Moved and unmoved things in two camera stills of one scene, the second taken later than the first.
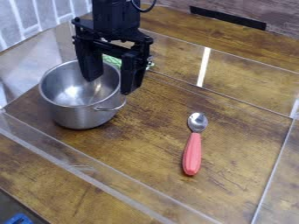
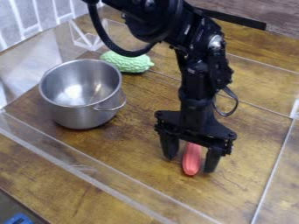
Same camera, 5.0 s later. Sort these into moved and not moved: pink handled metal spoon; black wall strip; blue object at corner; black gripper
Moved: black gripper
Not moved: pink handled metal spoon; blue object at corner; black wall strip
